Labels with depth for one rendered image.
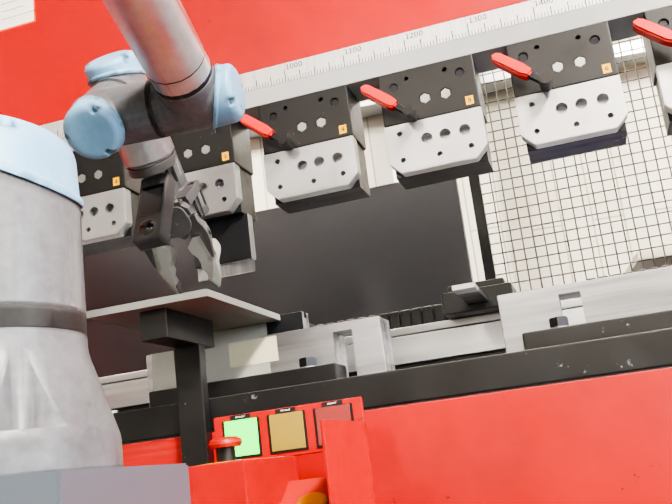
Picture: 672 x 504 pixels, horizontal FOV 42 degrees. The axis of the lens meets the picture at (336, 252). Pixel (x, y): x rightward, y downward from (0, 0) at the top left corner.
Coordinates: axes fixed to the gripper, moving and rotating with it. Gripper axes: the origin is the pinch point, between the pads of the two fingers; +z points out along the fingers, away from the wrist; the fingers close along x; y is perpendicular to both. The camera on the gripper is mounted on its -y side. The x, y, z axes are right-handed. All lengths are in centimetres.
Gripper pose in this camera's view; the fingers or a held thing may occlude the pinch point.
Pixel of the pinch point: (195, 285)
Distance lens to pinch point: 133.9
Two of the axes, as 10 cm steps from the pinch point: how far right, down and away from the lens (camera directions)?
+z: 2.8, 8.6, 4.2
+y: 1.5, -4.7, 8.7
